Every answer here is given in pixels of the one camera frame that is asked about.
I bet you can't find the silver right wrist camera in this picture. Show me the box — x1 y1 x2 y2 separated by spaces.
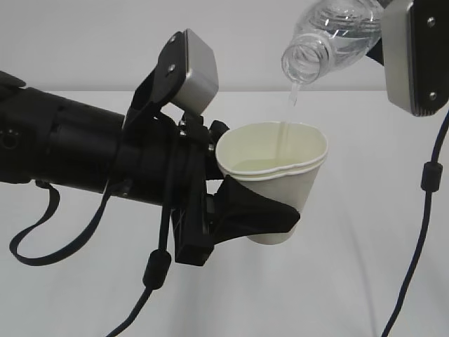
381 1 448 117

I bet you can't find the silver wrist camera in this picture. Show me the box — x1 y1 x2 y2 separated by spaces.
381 1 448 117
131 28 220 127

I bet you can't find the white paper cup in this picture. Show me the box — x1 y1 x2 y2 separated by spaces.
215 121 330 246

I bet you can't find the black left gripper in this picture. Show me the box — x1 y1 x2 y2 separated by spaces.
115 112 300 266

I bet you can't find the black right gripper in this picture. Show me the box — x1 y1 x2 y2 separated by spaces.
366 38 384 66

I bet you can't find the black left camera cable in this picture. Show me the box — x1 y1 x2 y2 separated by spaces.
105 140 197 337

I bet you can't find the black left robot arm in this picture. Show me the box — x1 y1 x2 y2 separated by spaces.
1 73 300 266

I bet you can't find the clear green-label water bottle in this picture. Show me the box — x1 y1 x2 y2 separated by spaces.
281 1 385 85

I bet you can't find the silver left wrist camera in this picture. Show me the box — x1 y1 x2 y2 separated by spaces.
131 28 220 127

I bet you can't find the black right camera cable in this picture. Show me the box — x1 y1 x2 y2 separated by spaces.
380 108 449 337

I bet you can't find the black camera cable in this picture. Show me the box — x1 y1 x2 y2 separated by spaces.
380 108 449 337
105 140 197 337

